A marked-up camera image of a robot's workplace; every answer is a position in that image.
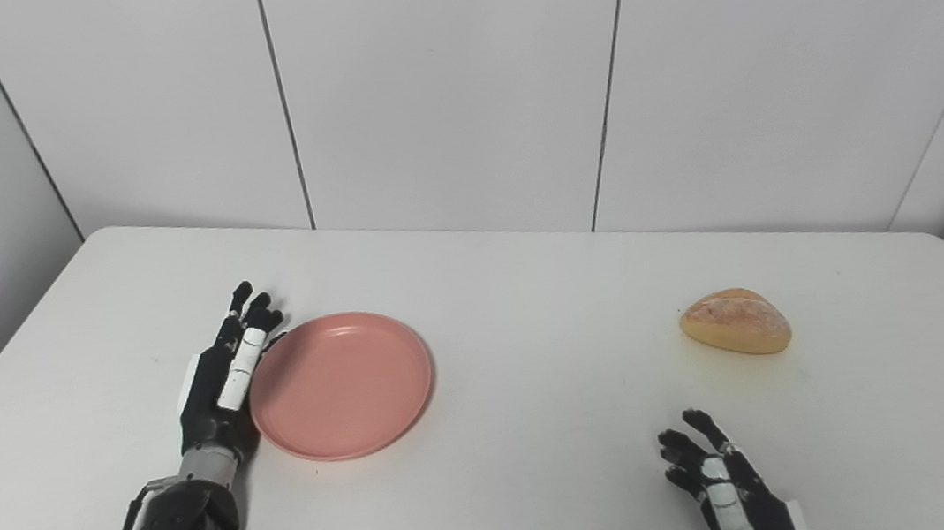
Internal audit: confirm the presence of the golden bread roll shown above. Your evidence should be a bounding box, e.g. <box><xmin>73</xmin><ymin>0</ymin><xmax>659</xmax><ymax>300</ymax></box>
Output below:
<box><xmin>676</xmin><ymin>282</ymin><xmax>795</xmax><ymax>364</ymax></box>

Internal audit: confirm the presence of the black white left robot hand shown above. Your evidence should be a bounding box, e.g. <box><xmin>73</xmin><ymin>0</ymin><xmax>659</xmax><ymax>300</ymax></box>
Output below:
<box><xmin>162</xmin><ymin>277</ymin><xmax>302</xmax><ymax>468</ymax></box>

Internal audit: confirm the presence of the pink round plate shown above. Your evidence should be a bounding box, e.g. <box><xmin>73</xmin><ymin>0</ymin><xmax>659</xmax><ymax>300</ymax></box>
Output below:
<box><xmin>240</xmin><ymin>303</ymin><xmax>443</xmax><ymax>471</ymax></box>

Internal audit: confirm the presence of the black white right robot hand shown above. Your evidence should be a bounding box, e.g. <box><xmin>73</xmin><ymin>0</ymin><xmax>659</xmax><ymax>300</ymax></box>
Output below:
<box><xmin>654</xmin><ymin>396</ymin><xmax>814</xmax><ymax>530</ymax></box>

